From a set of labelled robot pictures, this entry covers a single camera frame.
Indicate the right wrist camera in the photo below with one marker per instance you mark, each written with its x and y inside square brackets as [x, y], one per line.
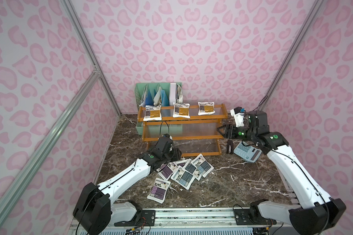
[238, 114]

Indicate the purple coffee bag near front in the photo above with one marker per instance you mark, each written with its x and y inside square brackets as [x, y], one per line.
[159, 190]

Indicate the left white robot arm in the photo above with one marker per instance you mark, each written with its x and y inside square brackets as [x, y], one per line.
[97, 208]

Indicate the purple coffee bag in pile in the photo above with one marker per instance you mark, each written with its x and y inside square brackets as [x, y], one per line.
[167, 170]

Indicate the blue coffee bag middle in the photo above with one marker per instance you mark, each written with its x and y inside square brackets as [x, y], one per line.
[189, 167]

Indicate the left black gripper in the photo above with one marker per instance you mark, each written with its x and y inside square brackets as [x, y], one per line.
[174, 152]

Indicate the blue coffee bag front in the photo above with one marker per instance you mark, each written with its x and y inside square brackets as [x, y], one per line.
[183, 178]

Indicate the blue coffee bag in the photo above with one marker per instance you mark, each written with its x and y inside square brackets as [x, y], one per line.
[189, 167]
[202, 165]
[183, 178]

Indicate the grey desk calculator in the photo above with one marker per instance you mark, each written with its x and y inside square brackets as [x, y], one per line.
[247, 152]

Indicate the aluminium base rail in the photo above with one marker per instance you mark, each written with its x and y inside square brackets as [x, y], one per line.
[200, 221]

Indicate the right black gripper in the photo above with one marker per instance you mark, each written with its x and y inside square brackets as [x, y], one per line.
[232, 130]

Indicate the orange three-tier shelf rack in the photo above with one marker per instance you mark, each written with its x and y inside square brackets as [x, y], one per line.
[195, 135]

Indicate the green desktop file organizer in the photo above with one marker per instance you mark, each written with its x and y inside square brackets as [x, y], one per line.
[164, 94]

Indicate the yellow coffee bag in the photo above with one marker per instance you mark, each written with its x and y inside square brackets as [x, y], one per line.
[206, 108]
[152, 113]
[181, 110]

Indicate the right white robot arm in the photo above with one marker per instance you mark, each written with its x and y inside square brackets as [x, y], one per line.
[315, 211]

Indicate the blue coffee bag right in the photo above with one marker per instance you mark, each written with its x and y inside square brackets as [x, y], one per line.
[202, 165]

